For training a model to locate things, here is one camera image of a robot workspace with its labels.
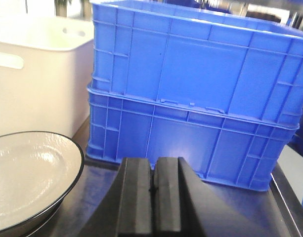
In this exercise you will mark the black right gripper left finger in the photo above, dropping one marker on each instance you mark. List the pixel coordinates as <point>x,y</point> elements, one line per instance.
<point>126,209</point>

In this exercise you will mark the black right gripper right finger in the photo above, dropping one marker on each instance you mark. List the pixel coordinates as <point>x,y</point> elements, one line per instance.
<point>185,207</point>

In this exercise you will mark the cream black-rimmed plate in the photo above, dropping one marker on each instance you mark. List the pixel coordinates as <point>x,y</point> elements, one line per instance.
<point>37,170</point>

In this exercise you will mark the lower blue plastic crate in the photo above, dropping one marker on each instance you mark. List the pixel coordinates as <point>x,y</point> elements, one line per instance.
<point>220,149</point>

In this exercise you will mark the blue plastic crate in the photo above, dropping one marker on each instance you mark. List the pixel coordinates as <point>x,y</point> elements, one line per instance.
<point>220,149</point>
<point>232,65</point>

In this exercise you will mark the upper blue plastic crate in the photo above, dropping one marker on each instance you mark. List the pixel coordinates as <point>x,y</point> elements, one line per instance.
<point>232,65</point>

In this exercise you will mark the cream plastic bin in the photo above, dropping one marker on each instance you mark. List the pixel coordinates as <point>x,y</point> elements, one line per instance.
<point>45,67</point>

